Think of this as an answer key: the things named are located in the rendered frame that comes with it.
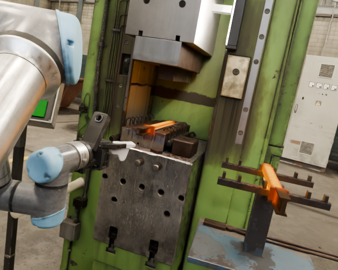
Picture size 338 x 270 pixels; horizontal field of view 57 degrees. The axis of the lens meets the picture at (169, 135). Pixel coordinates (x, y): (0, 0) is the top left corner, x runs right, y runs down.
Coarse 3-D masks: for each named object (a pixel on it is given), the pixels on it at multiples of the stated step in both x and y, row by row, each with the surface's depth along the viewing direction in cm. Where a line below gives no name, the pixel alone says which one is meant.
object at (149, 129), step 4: (144, 124) 129; (152, 124) 136; (156, 124) 138; (160, 124) 140; (164, 124) 143; (168, 124) 150; (140, 128) 120; (144, 128) 121; (148, 128) 124; (152, 128) 128; (156, 128) 134; (140, 132) 120; (144, 132) 124; (148, 132) 126; (152, 132) 128
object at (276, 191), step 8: (264, 168) 104; (272, 168) 106; (264, 176) 101; (272, 176) 95; (272, 184) 86; (280, 184) 88; (272, 192) 81; (280, 192) 77; (288, 192) 80; (272, 200) 81; (280, 200) 75; (288, 200) 73; (280, 208) 73
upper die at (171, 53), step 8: (136, 40) 127; (144, 40) 126; (152, 40) 125; (160, 40) 124; (168, 40) 123; (136, 48) 127; (144, 48) 126; (152, 48) 125; (160, 48) 124; (168, 48) 123; (176, 48) 122; (184, 48) 126; (136, 56) 127; (144, 56) 126; (152, 56) 125; (160, 56) 124; (168, 56) 123; (176, 56) 122; (184, 56) 128; (192, 56) 140; (200, 56) 155; (160, 64) 134; (168, 64) 124; (176, 64) 123; (184, 64) 131; (192, 64) 143; (200, 64) 159
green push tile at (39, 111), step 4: (40, 100) 127; (44, 100) 128; (40, 104) 127; (44, 104) 127; (36, 108) 126; (40, 108) 126; (44, 108) 127; (36, 112) 125; (40, 112) 126; (44, 112) 126; (36, 116) 125; (40, 116) 125; (44, 116) 126
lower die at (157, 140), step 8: (128, 128) 133; (136, 128) 131; (160, 128) 135; (128, 136) 133; (136, 136) 132; (144, 136) 131; (152, 136) 129; (160, 136) 128; (168, 136) 132; (136, 144) 132; (144, 144) 131; (152, 144) 130; (160, 144) 129
